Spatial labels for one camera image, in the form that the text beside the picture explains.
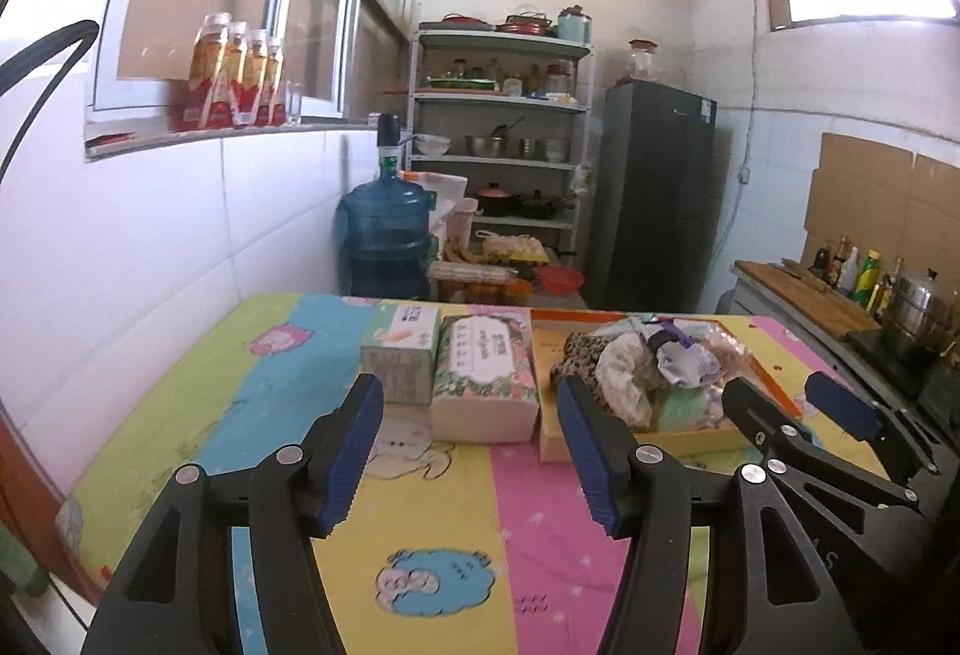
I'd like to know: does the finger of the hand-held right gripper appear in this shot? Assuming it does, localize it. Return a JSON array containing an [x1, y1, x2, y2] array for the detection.
[[805, 370, 938, 476], [722, 377, 820, 476]]

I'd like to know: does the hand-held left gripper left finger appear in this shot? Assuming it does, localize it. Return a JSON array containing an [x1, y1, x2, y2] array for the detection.
[[81, 371, 387, 655]]

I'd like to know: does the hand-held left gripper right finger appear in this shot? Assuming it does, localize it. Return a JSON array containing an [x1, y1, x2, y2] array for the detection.
[[556, 374, 863, 655]]

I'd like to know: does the orange rimmed cardboard box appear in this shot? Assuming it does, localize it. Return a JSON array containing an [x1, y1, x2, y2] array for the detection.
[[529, 308, 803, 465]]

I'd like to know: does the white floral cloth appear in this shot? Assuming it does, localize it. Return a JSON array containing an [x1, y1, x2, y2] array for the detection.
[[596, 336, 668, 431]]

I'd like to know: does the leopard print cloth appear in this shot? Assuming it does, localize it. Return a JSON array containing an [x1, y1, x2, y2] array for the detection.
[[551, 331, 623, 393]]

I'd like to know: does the purple and white tube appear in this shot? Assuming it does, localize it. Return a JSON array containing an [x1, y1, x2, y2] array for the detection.
[[649, 321, 725, 390]]

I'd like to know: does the black induction cooker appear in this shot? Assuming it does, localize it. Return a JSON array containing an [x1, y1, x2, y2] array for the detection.
[[847, 329, 953, 401]]

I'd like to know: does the steel steamer pot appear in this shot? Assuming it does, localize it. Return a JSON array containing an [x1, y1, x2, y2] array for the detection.
[[879, 271, 959, 367]]

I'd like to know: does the wooden cutting board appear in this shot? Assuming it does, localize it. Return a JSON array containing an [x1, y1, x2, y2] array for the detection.
[[735, 260, 882, 337]]

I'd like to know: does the green tissue box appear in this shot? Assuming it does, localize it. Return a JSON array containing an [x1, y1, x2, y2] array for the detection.
[[360, 302, 442, 405]]

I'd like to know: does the grey kitchen counter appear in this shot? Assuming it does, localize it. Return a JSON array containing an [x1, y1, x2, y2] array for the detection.
[[731, 260, 946, 461]]

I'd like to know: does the green condiment bottle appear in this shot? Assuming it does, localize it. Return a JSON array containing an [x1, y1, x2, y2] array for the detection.
[[855, 250, 882, 307]]

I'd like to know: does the large floral tissue pack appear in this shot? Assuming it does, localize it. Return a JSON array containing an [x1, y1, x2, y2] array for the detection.
[[431, 314, 542, 442]]

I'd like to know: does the cartoon printed blanket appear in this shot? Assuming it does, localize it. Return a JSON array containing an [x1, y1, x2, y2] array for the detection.
[[56, 293, 886, 655]]

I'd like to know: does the red colander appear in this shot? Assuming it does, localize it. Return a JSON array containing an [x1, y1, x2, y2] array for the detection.
[[540, 265, 584, 295]]

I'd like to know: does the clear plastic container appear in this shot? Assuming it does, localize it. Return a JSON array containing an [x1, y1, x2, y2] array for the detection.
[[429, 261, 518, 304]]

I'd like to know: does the plastic bag of food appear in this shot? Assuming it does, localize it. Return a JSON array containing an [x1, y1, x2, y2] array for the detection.
[[482, 231, 552, 266]]

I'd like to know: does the blue water jug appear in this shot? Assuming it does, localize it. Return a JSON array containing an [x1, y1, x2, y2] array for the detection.
[[335, 171, 438, 298]]

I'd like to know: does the dark grey refrigerator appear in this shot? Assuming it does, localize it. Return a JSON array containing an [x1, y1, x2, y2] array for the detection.
[[589, 80, 717, 313]]

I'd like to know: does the black frying pan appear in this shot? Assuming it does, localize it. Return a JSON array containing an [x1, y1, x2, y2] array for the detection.
[[517, 190, 578, 221]]

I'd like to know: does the pale pink bin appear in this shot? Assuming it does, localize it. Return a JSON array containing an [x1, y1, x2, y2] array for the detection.
[[448, 199, 479, 247]]

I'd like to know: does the black pot with red lid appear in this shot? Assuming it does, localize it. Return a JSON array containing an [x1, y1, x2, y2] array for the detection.
[[475, 181, 518, 217]]

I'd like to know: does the white bag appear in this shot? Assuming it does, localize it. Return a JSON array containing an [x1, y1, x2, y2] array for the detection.
[[411, 171, 467, 214]]

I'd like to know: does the black water pump dispenser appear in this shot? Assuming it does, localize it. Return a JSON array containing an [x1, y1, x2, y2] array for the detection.
[[375, 113, 402, 172]]

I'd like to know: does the grey metal shelf rack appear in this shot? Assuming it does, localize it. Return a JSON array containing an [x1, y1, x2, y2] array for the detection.
[[409, 25, 597, 266]]

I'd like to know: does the shrink-wrapped drink bottle pack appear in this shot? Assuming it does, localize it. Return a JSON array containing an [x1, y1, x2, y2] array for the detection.
[[176, 12, 287, 131]]

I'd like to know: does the glass jar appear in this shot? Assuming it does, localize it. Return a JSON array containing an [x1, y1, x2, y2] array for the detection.
[[628, 38, 661, 82]]

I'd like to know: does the light blue canister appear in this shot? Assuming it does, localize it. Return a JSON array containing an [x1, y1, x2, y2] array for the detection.
[[556, 5, 593, 45]]

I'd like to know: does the red pot stack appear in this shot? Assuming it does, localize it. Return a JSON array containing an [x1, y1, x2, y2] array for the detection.
[[496, 6, 554, 35]]

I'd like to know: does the cardboard sheet on wall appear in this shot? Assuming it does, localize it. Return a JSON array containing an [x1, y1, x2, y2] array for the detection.
[[804, 132, 960, 274]]

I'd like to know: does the black cable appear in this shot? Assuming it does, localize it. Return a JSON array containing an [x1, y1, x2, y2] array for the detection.
[[0, 20, 100, 191]]

